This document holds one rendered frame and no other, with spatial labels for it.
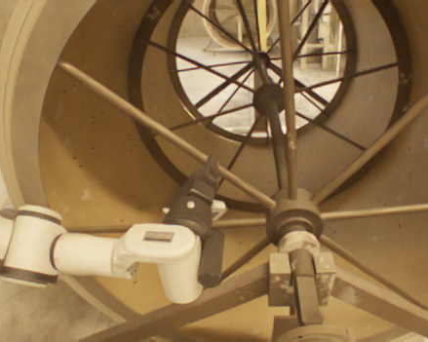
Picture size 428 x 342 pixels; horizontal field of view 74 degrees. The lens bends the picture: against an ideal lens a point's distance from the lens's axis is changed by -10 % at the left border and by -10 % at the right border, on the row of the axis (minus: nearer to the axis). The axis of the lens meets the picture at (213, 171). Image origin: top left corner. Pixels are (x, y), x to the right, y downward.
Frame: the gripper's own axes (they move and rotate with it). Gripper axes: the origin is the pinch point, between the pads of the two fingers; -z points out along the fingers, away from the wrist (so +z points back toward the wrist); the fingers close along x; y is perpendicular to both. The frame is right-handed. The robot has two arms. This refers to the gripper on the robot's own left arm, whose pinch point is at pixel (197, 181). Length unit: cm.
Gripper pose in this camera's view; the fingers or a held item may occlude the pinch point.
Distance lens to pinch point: 67.8
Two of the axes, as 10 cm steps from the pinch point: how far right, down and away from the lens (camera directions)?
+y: 8.0, 5.4, 2.5
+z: -0.9, 5.3, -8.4
